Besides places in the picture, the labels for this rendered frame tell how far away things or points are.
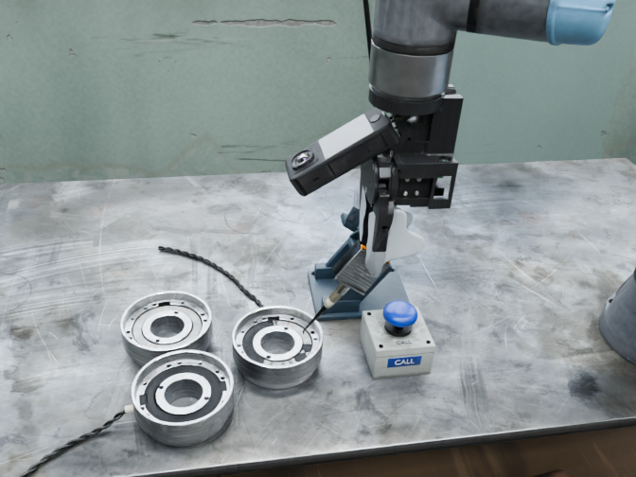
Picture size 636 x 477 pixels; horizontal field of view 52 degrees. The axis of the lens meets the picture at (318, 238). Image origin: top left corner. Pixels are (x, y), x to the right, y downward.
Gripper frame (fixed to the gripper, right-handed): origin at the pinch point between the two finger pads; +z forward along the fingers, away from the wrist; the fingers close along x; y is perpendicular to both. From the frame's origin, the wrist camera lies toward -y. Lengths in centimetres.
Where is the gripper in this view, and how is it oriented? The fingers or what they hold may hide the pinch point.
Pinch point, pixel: (366, 259)
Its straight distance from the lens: 72.3
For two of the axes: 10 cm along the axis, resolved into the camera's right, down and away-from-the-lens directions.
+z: -0.4, 8.3, 5.6
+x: -1.3, -5.6, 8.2
